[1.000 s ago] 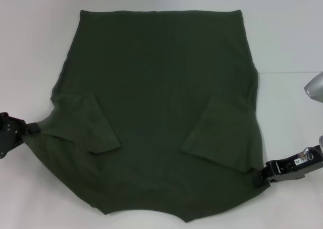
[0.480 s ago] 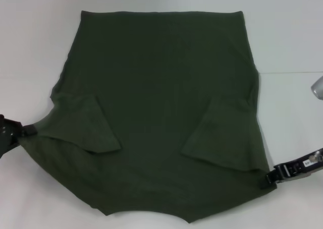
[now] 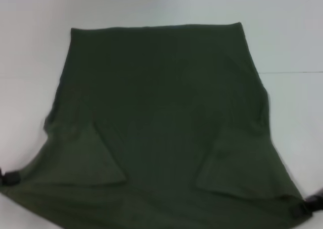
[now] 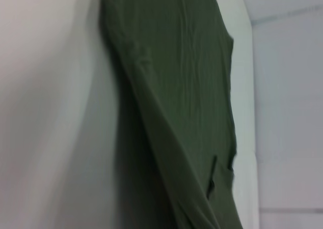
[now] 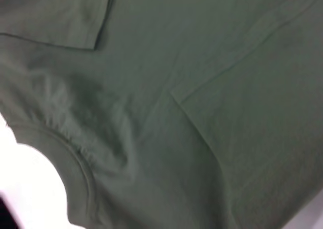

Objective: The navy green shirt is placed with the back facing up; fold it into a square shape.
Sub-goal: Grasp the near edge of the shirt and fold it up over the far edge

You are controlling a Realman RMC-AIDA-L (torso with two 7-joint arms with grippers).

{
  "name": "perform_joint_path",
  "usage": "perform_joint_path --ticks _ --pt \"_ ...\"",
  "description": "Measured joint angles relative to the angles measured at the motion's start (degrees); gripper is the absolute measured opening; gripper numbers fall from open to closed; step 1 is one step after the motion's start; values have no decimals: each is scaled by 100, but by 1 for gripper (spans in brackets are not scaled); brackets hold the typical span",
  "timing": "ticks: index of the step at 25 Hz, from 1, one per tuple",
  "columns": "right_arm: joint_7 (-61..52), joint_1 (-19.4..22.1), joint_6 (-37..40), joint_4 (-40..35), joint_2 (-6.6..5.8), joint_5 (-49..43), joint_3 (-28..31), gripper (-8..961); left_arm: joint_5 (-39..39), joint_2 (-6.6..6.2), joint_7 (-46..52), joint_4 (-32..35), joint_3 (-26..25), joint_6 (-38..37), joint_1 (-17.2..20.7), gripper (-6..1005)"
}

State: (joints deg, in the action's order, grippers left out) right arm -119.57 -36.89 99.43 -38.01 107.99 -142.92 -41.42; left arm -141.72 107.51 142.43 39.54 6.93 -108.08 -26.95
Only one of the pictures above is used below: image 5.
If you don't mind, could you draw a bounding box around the dark green shirt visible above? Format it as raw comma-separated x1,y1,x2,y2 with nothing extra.
0,0,323,229

